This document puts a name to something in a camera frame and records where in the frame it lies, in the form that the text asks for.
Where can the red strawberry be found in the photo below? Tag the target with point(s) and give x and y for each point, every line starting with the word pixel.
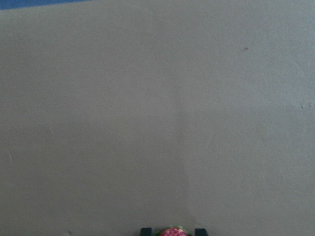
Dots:
pixel 172 231

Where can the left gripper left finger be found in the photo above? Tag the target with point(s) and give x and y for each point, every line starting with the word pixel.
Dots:
pixel 146 232

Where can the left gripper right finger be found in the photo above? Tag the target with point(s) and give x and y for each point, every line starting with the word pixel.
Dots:
pixel 200 232

